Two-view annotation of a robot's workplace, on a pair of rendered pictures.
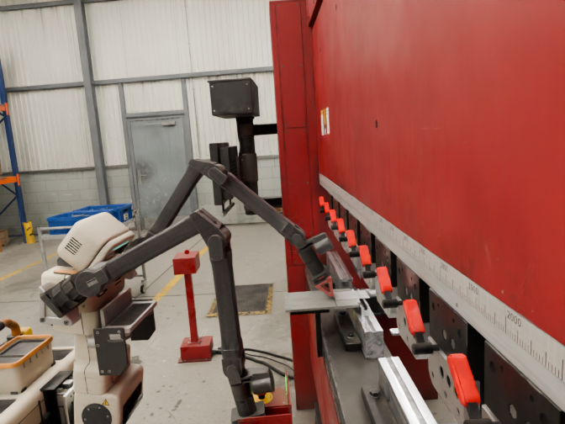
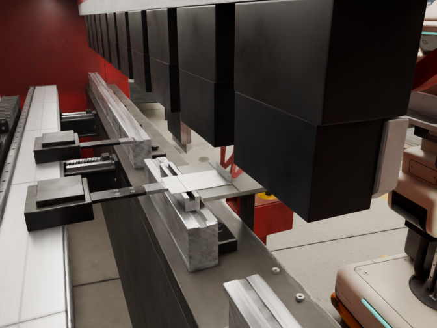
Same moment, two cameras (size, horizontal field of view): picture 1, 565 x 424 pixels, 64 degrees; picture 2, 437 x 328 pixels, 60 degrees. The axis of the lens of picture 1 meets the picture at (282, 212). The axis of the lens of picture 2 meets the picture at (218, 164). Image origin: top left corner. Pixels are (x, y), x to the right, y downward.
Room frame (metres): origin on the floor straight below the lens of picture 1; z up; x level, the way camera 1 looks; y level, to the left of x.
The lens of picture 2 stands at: (2.34, -0.46, 1.33)
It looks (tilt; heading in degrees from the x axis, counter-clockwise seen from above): 21 degrees down; 159
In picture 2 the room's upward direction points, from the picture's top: straight up
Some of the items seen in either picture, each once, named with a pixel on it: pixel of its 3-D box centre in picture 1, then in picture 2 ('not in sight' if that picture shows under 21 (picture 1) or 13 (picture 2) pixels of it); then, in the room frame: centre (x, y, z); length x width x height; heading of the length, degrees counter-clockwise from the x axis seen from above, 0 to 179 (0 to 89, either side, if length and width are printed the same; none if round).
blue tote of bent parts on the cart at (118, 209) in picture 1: (103, 214); not in sight; (4.77, 1.89, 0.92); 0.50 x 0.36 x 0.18; 85
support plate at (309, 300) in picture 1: (319, 299); (243, 174); (1.63, -0.12, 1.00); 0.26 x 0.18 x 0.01; 91
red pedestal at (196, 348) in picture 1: (191, 304); not in sight; (3.26, 0.73, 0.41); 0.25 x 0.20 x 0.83; 91
